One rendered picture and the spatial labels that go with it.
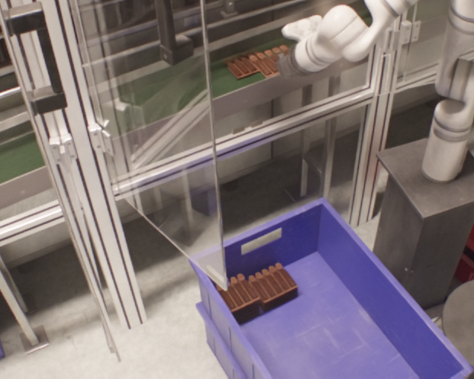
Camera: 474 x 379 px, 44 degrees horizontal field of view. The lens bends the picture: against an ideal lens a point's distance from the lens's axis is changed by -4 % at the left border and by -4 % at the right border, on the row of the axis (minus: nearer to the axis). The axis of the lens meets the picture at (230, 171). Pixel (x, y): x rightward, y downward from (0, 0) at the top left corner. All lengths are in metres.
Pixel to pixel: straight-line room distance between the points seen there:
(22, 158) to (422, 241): 1.02
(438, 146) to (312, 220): 0.41
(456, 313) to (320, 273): 0.39
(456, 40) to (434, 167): 0.38
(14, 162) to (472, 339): 1.24
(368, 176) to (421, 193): 0.48
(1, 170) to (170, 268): 0.76
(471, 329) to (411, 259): 0.24
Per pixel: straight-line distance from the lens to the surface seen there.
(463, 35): 1.25
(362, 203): 2.06
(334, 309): 1.67
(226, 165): 2.07
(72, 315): 2.00
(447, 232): 1.65
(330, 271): 1.74
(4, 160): 1.54
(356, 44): 1.11
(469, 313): 1.71
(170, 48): 0.82
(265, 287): 1.63
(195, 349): 1.86
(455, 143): 1.47
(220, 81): 1.59
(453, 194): 1.54
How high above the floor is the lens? 1.63
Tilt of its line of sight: 45 degrees down
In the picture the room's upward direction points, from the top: 3 degrees counter-clockwise
